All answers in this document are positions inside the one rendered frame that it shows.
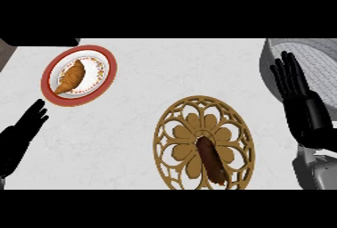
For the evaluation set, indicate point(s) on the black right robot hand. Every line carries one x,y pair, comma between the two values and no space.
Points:
307,118

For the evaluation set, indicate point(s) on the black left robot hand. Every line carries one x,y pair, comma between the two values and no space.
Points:
18,139

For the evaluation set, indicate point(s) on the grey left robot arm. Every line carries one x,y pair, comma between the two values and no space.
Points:
2,182

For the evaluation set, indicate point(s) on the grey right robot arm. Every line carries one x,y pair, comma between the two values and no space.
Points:
317,169

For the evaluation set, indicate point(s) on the grey woven basket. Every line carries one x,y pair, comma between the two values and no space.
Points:
315,68

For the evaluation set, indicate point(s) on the gold openwork round placemat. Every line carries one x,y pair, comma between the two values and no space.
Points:
205,143

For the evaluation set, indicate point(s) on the golden brown croissant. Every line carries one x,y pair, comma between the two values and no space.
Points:
72,76

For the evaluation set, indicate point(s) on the red rimmed white plate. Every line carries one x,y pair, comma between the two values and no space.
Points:
79,75

